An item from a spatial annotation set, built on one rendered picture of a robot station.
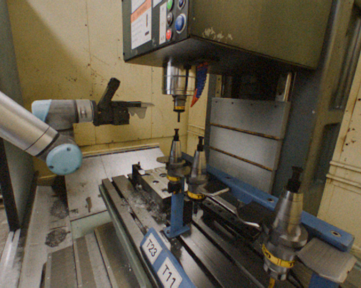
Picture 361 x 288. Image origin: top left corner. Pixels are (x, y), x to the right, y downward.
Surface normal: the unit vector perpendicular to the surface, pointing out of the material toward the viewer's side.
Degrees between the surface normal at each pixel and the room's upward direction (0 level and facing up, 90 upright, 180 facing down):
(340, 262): 0
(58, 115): 90
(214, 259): 0
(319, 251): 0
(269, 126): 90
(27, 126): 73
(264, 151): 91
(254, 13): 90
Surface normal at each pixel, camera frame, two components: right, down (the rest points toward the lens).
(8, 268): 0.04, -0.97
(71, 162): 0.57, 0.22
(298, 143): -0.83, 0.10
